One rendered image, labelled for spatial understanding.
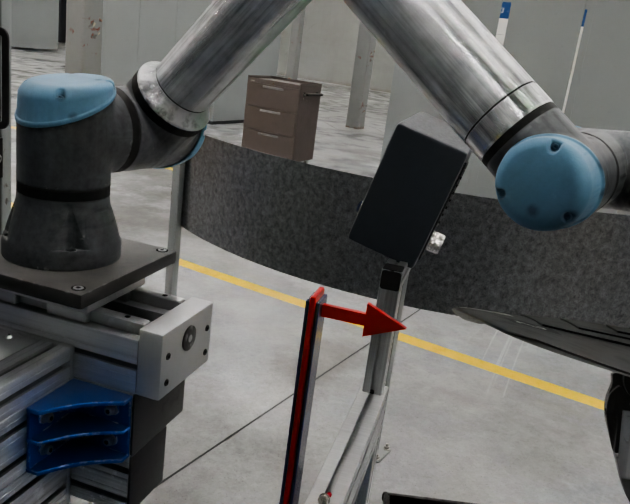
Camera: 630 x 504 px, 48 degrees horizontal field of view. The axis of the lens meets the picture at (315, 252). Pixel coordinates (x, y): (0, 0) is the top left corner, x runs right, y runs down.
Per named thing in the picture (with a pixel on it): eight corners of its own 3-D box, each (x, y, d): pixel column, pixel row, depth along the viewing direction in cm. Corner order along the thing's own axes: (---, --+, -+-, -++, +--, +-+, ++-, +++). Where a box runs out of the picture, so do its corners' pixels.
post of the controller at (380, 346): (381, 396, 105) (402, 272, 100) (361, 391, 106) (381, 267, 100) (384, 387, 108) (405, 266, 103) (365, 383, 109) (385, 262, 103)
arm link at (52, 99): (-6, 174, 90) (-7, 66, 86) (80, 166, 101) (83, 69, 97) (55, 195, 84) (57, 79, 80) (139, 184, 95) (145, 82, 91)
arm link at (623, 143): (516, 125, 65) (646, 134, 59) (550, 122, 74) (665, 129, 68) (507, 209, 67) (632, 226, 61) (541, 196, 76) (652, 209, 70)
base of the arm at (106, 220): (-26, 254, 90) (-27, 177, 87) (52, 229, 104) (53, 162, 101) (74, 279, 86) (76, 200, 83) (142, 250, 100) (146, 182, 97)
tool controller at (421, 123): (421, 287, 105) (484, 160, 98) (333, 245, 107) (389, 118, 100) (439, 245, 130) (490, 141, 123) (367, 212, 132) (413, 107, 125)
